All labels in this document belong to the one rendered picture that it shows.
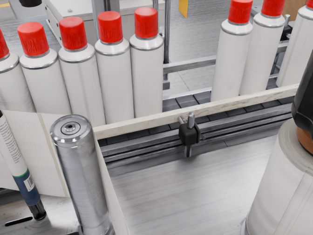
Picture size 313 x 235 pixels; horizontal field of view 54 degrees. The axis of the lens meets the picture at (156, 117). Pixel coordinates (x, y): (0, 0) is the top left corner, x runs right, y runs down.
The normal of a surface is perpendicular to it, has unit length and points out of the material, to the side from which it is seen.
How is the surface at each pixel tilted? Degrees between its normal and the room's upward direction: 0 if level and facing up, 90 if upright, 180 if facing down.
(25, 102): 90
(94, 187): 90
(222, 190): 0
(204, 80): 0
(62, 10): 5
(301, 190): 90
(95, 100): 90
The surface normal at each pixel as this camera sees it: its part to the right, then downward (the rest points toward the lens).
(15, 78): 0.86, 0.34
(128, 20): 0.48, 0.59
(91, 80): 0.70, 0.47
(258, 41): -0.62, 0.52
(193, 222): 0.00, -0.74
